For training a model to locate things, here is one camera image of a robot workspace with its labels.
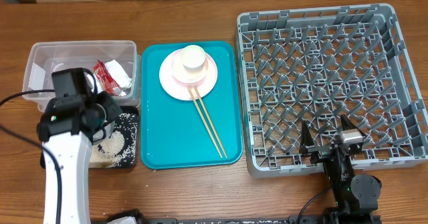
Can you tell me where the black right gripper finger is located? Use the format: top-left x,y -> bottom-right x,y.
340,114 -> 365,139
300,120 -> 314,148

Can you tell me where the red snack wrapper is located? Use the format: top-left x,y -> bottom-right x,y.
94,60 -> 122,96

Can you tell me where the white tissue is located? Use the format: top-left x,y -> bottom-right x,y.
105,60 -> 132,90

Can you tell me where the grey bowl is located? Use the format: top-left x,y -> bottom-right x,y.
93,121 -> 115,145

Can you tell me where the white cooked rice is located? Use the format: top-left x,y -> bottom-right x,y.
88,112 -> 138,168

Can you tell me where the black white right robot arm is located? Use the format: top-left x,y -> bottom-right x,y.
296,114 -> 382,224

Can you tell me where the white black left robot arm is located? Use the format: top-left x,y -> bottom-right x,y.
37,92 -> 122,223

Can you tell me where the black food waste tray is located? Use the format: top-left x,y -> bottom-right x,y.
39,105 -> 140,169

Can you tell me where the clear plastic waste bin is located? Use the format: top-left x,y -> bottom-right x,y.
22,40 -> 141,107

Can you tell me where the grey dishwasher rack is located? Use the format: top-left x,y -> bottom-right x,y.
236,3 -> 427,178

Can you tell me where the pink plate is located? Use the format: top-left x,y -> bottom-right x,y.
159,49 -> 218,101

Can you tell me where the teal serving tray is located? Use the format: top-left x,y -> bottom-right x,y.
140,41 -> 243,169

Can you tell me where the small pink bowl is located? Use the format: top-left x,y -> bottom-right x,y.
171,49 -> 209,84

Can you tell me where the pale green cup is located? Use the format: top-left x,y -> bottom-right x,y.
180,45 -> 206,72

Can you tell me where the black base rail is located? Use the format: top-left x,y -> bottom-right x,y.
100,209 -> 382,224

